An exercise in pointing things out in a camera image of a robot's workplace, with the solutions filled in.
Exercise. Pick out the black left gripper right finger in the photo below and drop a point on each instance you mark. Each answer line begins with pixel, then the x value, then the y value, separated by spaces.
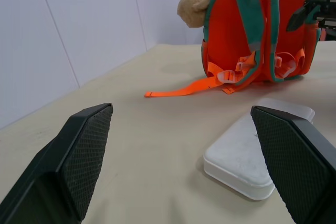
pixel 294 161

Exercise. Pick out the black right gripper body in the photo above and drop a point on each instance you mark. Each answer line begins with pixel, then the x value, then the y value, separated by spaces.
pixel 328 22

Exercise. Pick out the beige plush bear charm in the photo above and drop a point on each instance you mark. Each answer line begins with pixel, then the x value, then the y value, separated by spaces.
pixel 190 7

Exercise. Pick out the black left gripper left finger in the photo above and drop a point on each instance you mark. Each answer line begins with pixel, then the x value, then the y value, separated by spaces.
pixel 65 161

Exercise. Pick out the orange and green backpack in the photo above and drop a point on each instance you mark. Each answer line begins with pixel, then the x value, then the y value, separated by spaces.
pixel 233 32

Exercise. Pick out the white zippered pouch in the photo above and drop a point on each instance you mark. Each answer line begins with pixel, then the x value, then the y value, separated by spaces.
pixel 236 150

